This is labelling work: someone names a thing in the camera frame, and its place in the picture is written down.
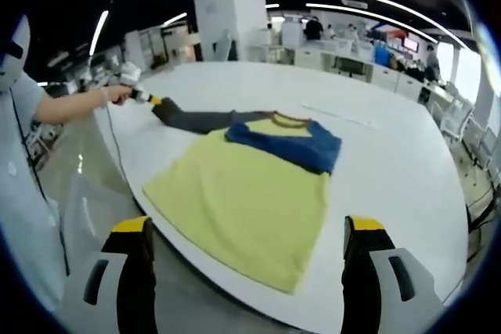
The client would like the short curved ceiling light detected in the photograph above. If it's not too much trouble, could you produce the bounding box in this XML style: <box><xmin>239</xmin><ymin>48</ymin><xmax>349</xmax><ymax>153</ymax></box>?
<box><xmin>305</xmin><ymin>2</ymin><xmax>438</xmax><ymax>44</ymax></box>

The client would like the white chest device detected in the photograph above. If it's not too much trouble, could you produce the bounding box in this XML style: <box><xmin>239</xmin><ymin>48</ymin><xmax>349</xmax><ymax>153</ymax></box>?
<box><xmin>0</xmin><ymin>13</ymin><xmax>32</xmax><ymax>95</ymax></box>

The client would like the black chest device cable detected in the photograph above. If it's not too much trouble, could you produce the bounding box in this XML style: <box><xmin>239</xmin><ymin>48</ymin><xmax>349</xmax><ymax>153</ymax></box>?
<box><xmin>9</xmin><ymin>89</ymin><xmax>71</xmax><ymax>276</ymax></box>

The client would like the yellow raglan garment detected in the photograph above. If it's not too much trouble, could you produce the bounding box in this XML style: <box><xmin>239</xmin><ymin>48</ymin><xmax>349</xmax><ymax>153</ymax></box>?
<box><xmin>141</xmin><ymin>95</ymin><xmax>344</xmax><ymax>296</ymax></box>

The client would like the person's left hand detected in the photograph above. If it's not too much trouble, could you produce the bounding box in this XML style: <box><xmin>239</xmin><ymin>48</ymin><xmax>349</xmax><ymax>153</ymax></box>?
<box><xmin>103</xmin><ymin>84</ymin><xmax>134</xmax><ymax>108</ymax></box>

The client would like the white office chair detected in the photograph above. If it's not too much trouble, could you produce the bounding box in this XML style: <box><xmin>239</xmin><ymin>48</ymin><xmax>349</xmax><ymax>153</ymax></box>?
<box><xmin>441</xmin><ymin>93</ymin><xmax>474</xmax><ymax>144</ymax></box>
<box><xmin>475</xmin><ymin>126</ymin><xmax>498</xmax><ymax>171</ymax></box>

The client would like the person in light shirt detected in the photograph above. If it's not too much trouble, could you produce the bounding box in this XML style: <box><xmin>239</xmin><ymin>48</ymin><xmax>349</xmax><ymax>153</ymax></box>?
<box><xmin>0</xmin><ymin>71</ymin><xmax>67</xmax><ymax>311</ymax></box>

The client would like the blue storage container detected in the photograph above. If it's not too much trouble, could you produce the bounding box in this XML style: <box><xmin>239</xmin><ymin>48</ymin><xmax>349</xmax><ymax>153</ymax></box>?
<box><xmin>373</xmin><ymin>42</ymin><xmax>392</xmax><ymax>66</ymax></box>

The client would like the white cabinet row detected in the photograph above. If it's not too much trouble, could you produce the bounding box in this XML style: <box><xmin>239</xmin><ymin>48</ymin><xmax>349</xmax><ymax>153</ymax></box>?
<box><xmin>293</xmin><ymin>42</ymin><xmax>427</xmax><ymax>96</ymax></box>

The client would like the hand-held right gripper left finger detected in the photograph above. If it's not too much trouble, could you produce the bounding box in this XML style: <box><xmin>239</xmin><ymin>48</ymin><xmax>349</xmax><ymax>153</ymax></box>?
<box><xmin>62</xmin><ymin>215</ymin><xmax>158</xmax><ymax>334</ymax></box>

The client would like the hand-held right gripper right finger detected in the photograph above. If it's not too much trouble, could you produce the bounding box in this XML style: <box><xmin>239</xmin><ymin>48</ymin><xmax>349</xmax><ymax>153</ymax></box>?
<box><xmin>340</xmin><ymin>214</ymin><xmax>445</xmax><ymax>334</ymax></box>

